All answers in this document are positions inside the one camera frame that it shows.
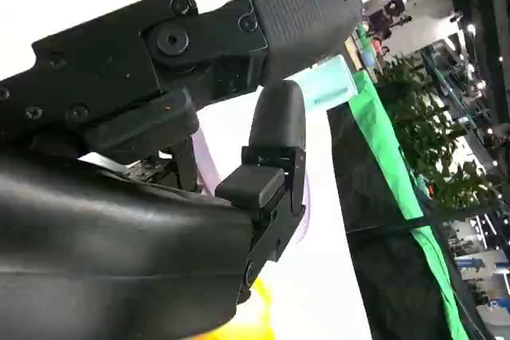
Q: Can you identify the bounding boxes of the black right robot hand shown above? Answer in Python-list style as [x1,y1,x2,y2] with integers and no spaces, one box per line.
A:
[0,0,363,340]

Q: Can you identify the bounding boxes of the lilac plate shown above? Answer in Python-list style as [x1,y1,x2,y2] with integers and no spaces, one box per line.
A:
[193,123,316,245]

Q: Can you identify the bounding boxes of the orange and white bread roll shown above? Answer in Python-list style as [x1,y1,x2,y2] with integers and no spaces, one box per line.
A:
[234,276,280,340]

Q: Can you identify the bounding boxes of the pale green mug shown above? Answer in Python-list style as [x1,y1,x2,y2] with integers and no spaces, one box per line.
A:
[292,54,359,112]

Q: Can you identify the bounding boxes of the black cloth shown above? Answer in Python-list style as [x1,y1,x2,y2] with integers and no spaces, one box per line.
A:
[326,88,495,340]

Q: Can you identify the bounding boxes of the green cloth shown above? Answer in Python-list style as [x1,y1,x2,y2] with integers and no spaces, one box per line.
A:
[346,71,473,340]

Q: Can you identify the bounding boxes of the green leafy plant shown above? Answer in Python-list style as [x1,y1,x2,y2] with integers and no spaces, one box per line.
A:
[374,53,503,221]

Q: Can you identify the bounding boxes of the person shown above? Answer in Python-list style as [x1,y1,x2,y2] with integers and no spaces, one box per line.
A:
[368,17,394,57]

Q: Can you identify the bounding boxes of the black strap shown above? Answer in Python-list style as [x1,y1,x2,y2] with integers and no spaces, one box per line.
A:
[346,201,510,237]

